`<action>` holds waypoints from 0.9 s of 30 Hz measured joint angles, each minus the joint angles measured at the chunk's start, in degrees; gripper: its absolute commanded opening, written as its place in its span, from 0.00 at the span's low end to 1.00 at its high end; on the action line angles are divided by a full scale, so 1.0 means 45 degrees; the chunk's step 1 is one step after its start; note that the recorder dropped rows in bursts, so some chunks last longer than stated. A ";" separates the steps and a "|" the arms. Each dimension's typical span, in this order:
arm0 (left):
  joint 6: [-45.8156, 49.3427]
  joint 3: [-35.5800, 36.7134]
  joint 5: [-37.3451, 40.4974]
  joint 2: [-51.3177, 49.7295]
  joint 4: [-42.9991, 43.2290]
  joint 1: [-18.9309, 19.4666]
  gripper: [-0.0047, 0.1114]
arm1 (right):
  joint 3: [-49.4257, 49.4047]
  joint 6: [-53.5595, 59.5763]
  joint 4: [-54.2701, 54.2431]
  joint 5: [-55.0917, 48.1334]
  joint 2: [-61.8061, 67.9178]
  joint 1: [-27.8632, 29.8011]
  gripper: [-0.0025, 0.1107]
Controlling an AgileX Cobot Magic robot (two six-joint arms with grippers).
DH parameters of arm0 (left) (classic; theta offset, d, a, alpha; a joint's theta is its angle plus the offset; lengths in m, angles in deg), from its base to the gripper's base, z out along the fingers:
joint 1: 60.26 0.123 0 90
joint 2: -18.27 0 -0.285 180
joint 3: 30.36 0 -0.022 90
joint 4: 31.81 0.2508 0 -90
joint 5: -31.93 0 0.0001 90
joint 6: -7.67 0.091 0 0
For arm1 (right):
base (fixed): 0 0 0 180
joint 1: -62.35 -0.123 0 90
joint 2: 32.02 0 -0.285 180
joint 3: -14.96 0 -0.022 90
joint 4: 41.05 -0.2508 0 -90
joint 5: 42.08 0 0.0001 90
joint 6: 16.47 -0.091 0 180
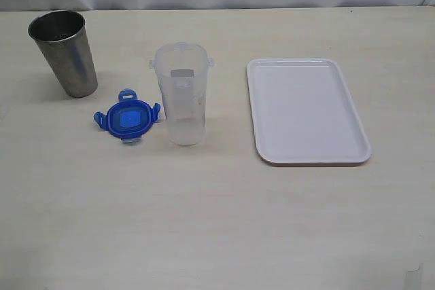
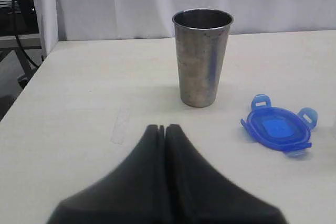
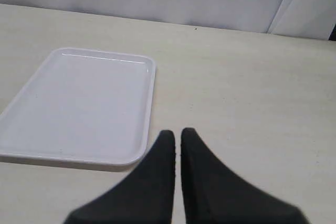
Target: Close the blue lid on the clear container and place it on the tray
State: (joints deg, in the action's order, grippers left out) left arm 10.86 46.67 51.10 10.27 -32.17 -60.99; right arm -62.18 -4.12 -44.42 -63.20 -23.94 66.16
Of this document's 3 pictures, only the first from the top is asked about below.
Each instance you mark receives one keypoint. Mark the white rectangular plastic tray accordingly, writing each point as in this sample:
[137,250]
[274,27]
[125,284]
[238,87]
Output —
[303,113]

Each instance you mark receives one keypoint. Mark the blue plastic snap lid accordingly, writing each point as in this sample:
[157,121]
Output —
[129,119]

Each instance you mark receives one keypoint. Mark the clear plastic tall container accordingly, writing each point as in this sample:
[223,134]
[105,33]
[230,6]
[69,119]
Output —
[182,72]

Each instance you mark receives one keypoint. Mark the stainless steel tumbler cup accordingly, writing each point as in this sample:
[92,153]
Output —
[61,37]

